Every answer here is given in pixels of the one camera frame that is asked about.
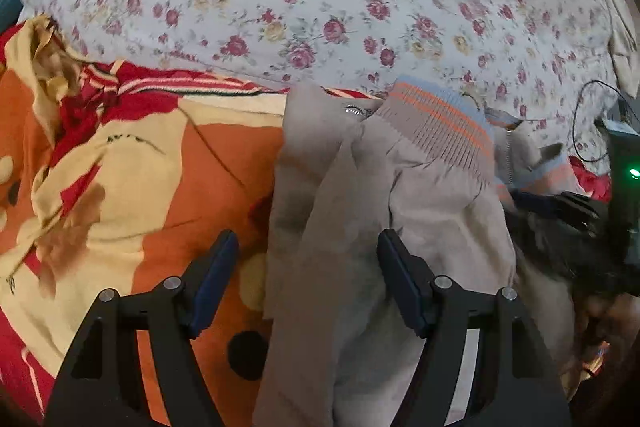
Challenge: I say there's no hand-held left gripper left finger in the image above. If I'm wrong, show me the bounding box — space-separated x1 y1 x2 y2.
44 229 241 427

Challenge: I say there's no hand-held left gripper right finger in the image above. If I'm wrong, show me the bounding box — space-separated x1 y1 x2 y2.
376 228 573 427

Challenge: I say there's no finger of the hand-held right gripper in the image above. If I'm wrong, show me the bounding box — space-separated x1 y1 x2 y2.
509 188 607 232
505 213 608 295

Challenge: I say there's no beige zip jacket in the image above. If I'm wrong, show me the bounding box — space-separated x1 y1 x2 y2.
252 76 596 427

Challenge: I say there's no person's right hand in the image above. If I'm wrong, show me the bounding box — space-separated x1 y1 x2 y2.
574 292 623 380

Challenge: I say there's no orange red yellow blanket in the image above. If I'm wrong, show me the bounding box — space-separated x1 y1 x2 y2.
0 14 617 427

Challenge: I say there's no beige cloth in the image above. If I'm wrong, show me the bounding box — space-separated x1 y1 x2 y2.
575 0 640 92

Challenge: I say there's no black cable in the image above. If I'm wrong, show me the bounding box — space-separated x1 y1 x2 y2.
572 79 632 162

